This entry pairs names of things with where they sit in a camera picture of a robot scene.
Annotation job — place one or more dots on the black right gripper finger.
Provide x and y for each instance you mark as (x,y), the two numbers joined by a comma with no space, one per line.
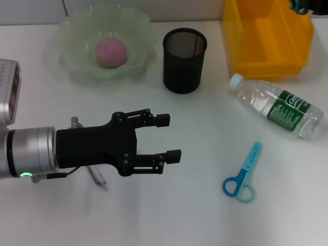
(319,6)

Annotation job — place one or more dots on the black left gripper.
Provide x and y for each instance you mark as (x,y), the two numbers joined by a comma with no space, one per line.
(94,146)

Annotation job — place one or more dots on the clear water bottle green label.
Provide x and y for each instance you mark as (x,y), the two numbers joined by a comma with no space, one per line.
(258,97)

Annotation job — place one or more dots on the pink peach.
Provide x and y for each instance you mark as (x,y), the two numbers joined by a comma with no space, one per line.
(111,52)

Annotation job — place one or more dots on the white and silver left arm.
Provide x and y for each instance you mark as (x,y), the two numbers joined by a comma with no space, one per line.
(28,151)

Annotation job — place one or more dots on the black mesh pen holder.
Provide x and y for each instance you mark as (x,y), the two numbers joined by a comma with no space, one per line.
(183,71)

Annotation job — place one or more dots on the blue scissors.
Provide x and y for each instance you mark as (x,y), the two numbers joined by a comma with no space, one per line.
(252,156)

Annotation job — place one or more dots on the green translucent fruit bowl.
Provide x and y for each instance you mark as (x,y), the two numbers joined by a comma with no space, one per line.
(77,38)

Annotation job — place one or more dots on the yellow plastic bin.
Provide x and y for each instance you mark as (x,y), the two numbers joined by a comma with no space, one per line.
(269,38)

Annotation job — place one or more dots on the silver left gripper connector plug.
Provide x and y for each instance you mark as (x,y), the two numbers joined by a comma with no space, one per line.
(74,121)

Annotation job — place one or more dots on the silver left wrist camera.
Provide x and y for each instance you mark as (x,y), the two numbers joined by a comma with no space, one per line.
(9,97)

